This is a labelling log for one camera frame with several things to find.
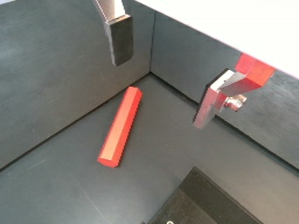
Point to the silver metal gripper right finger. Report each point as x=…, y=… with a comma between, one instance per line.
x=224, y=93

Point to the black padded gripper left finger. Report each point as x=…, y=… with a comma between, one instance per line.
x=120, y=29

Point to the red hexagonal prism rod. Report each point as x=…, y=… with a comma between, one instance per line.
x=116, y=142

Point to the black curved holder stand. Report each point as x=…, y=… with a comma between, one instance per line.
x=200, y=202

